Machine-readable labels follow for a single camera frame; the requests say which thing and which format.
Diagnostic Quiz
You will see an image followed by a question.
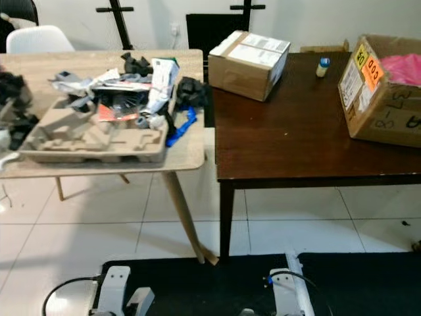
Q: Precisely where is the white chair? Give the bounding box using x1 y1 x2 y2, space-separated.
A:
5 25 76 55

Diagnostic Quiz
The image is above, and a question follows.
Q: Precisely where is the flat cardboard piece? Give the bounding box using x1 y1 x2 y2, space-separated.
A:
299 41 349 53

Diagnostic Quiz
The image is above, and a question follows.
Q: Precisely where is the black plastic part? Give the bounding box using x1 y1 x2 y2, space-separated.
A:
122 53 153 76

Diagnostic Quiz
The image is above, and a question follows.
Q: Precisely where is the black plastic clutter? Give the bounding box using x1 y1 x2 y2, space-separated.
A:
0 71 40 142

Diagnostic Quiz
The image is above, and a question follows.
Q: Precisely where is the blue strap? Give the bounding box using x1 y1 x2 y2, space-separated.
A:
166 105 198 148

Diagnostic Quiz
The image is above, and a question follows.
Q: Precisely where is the light wooden table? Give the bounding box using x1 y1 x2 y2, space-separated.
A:
0 47 208 265

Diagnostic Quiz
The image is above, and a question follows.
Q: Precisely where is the black T-shaped stand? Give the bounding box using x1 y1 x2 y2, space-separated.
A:
95 0 136 51
230 0 267 14

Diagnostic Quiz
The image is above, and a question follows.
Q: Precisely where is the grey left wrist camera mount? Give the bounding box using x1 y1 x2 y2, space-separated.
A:
94 265 154 316

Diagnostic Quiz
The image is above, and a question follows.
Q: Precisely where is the small labelled cardboard box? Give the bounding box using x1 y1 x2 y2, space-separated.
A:
207 30 291 103

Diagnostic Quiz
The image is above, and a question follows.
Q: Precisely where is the black chair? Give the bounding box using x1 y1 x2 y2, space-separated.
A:
0 0 40 34

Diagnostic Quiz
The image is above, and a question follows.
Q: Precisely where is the white tape strip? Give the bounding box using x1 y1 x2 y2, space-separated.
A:
283 247 316 316

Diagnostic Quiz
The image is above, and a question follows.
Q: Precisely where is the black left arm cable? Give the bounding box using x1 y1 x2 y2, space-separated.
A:
41 276 106 316

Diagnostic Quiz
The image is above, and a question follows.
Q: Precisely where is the black device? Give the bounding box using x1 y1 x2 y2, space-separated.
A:
176 76 205 109

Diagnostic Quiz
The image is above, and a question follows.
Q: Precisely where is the large open cardboard box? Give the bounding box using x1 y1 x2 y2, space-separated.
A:
337 34 421 149

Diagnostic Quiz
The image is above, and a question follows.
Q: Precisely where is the pink plastic bag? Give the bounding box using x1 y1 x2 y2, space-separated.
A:
380 54 421 88

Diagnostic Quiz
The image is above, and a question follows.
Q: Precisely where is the black flat panel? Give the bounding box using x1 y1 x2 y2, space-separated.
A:
186 13 245 57

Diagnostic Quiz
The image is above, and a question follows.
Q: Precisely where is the crumpled silver foil bag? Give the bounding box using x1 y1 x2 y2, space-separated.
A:
49 68 152 106

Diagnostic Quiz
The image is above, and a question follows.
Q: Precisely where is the grey pulp packaging tray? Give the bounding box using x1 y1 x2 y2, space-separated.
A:
16 107 168 164

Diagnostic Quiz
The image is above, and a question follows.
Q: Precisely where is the orange packet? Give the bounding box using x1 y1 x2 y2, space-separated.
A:
99 104 122 122

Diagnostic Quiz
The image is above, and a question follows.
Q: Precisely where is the small blue-capped bottle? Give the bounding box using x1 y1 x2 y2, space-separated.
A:
316 57 332 78

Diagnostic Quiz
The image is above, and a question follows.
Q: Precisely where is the white and green carton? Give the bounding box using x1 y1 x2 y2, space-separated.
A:
146 57 180 116

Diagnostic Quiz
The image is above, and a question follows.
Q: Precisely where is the black floor mat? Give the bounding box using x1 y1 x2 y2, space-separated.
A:
99 252 421 316

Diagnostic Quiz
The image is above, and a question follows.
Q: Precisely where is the dark brown wooden table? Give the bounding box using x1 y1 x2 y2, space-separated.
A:
204 49 421 261

